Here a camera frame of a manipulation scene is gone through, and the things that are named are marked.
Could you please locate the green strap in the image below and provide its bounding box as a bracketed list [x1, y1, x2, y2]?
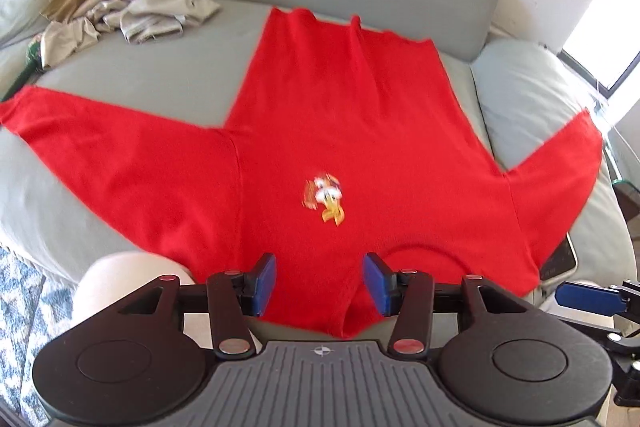
[0, 34, 47, 100]

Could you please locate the dark-framed window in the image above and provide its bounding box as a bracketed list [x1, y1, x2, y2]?
[560, 0, 640, 100]

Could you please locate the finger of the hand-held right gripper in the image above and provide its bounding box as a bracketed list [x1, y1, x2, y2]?
[556, 281, 640, 315]

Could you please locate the glass side table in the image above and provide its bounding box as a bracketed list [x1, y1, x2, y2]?
[600, 107, 640, 228]

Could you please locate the blue patterned rug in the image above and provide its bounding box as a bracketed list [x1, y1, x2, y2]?
[0, 247, 76, 427]

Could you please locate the light grey garment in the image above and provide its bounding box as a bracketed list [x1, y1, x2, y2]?
[40, 0, 221, 68]

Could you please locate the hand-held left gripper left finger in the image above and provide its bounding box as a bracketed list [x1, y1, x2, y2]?
[117, 253, 277, 360]

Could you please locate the smartphone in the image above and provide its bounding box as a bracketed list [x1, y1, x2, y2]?
[537, 234, 578, 283]

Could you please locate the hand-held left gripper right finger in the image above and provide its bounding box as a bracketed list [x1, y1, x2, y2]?
[363, 252, 528, 360]

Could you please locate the red shirt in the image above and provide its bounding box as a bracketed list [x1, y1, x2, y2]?
[0, 7, 606, 340]

